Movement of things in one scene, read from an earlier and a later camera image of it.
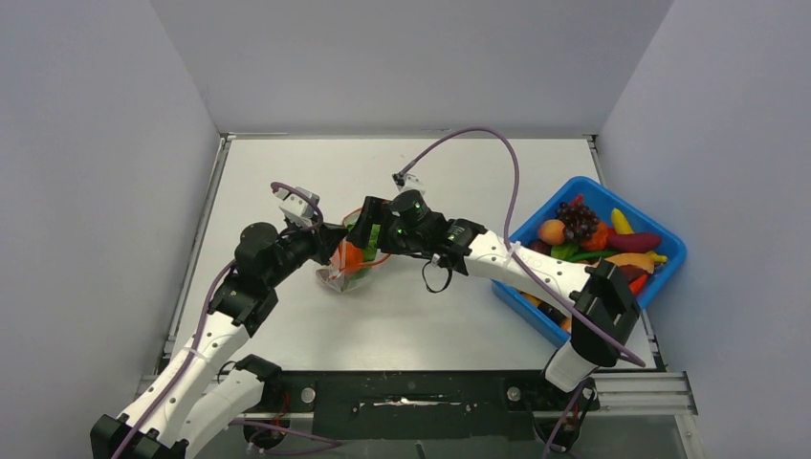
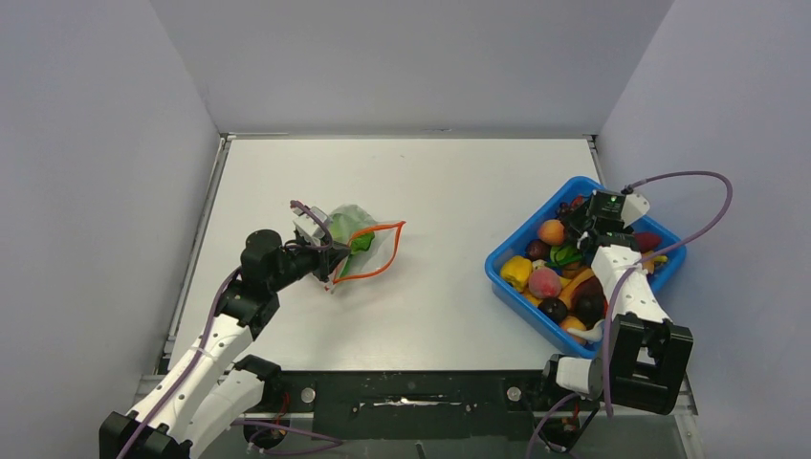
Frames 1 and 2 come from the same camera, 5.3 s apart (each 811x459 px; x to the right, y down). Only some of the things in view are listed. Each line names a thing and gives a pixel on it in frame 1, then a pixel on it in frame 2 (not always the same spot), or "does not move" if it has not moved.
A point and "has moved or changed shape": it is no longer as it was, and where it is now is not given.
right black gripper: [376, 211] to [576, 222]
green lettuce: [368, 252] has moved or changed shape
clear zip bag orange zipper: [352, 265] has moved or changed shape
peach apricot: [552, 231] does not move
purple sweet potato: [633, 243] does not move
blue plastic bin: [603, 201] does not move
